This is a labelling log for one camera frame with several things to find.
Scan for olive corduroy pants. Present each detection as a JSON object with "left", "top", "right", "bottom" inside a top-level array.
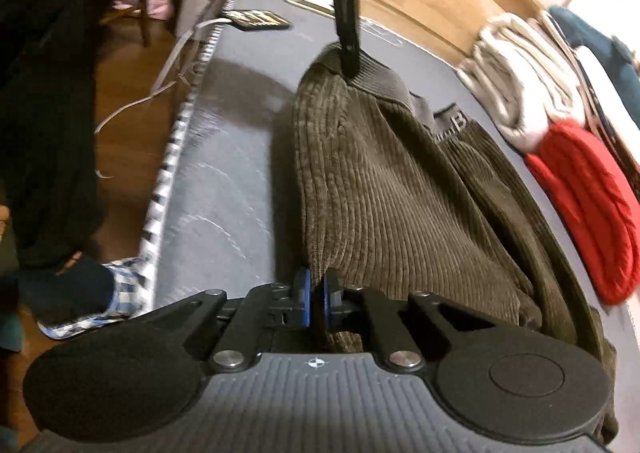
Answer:
[{"left": 272, "top": 44, "right": 621, "bottom": 449}]

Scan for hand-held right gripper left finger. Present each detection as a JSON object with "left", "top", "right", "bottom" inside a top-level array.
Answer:
[{"left": 136, "top": 269, "right": 314, "bottom": 375}]

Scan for blue checkered slipper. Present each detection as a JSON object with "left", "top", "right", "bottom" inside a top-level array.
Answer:
[{"left": 37, "top": 255, "right": 157, "bottom": 340}]

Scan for red folded cloth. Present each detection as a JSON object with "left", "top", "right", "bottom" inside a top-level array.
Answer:
[{"left": 524, "top": 120, "right": 640, "bottom": 306}]

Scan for striped dark cloth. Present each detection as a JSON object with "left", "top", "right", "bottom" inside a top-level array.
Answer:
[{"left": 530, "top": 12, "right": 640, "bottom": 176}]

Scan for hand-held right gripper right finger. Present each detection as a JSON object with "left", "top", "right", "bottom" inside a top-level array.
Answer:
[{"left": 320, "top": 269, "right": 494, "bottom": 375}]

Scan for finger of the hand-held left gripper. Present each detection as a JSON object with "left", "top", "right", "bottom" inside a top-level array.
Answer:
[{"left": 325, "top": 0, "right": 362, "bottom": 82}]

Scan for white cord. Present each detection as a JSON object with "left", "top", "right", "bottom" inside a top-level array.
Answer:
[{"left": 94, "top": 0, "right": 271, "bottom": 180}]

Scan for white folded cloth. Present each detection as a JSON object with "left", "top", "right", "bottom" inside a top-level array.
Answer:
[{"left": 456, "top": 12, "right": 585, "bottom": 152}]

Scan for grey mattress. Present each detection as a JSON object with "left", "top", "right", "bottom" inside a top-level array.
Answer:
[{"left": 137, "top": 0, "right": 640, "bottom": 453}]

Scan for person's leg in black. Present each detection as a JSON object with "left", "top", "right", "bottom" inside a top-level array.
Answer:
[{"left": 0, "top": 0, "right": 120, "bottom": 314}]

